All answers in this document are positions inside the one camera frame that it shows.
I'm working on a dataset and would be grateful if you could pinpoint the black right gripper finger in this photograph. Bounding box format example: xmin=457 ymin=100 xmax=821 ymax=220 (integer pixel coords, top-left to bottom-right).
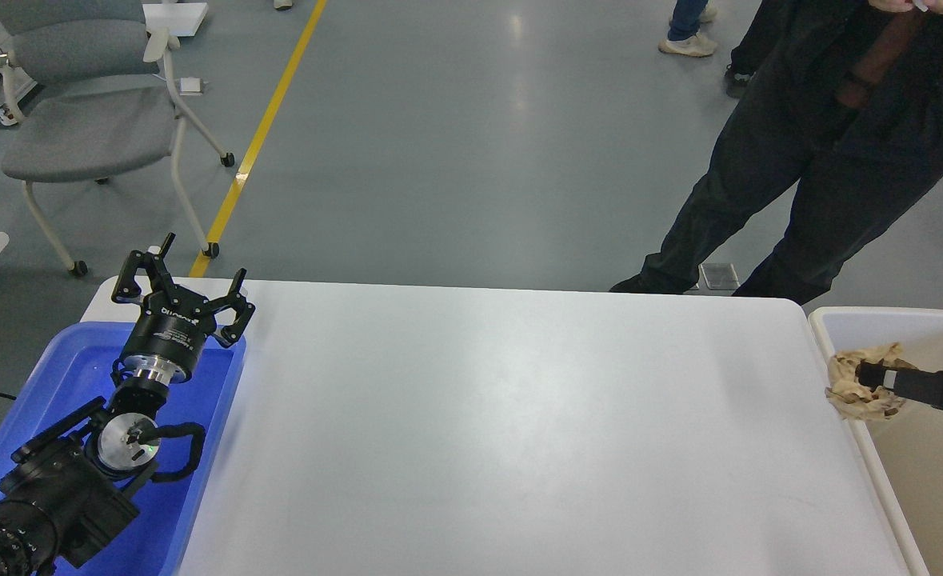
xmin=855 ymin=361 xmax=943 ymax=410

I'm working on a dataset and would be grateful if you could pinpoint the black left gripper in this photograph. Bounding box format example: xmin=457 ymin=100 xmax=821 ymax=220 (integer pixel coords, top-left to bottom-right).
xmin=111 ymin=233 xmax=256 ymax=386

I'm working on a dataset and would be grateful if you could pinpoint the brown paper ball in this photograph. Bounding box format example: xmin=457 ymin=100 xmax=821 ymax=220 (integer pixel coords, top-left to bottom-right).
xmin=825 ymin=342 xmax=916 ymax=422

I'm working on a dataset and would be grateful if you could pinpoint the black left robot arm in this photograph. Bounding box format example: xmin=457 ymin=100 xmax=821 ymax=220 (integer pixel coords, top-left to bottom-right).
xmin=0 ymin=234 xmax=255 ymax=575

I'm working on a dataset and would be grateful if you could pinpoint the white plastic bin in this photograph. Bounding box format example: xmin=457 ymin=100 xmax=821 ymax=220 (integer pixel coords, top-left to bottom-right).
xmin=809 ymin=307 xmax=943 ymax=575

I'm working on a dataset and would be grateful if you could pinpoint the blue plastic bin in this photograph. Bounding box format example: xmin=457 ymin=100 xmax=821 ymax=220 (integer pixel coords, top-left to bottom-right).
xmin=0 ymin=322 xmax=247 ymax=575

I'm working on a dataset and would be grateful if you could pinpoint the white power adapter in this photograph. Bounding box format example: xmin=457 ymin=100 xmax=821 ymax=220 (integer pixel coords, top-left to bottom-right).
xmin=178 ymin=77 xmax=206 ymax=96

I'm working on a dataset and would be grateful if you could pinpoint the grey office chair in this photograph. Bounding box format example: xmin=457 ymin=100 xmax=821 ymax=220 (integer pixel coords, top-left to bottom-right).
xmin=0 ymin=1 xmax=236 ymax=277

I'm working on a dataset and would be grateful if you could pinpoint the metal floor plate right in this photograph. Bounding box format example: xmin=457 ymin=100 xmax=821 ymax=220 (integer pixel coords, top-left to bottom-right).
xmin=699 ymin=262 xmax=741 ymax=292

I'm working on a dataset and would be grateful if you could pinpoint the person in black clothes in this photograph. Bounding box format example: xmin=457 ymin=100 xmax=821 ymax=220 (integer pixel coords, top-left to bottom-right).
xmin=611 ymin=1 xmax=943 ymax=305

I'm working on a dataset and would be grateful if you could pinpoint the person in black trousers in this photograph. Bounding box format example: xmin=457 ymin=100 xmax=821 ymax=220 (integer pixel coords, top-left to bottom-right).
xmin=724 ymin=1 xmax=789 ymax=99

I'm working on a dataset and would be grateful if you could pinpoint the person in blue jeans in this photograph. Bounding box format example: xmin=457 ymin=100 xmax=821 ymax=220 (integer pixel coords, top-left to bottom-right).
xmin=657 ymin=1 xmax=717 ymax=58

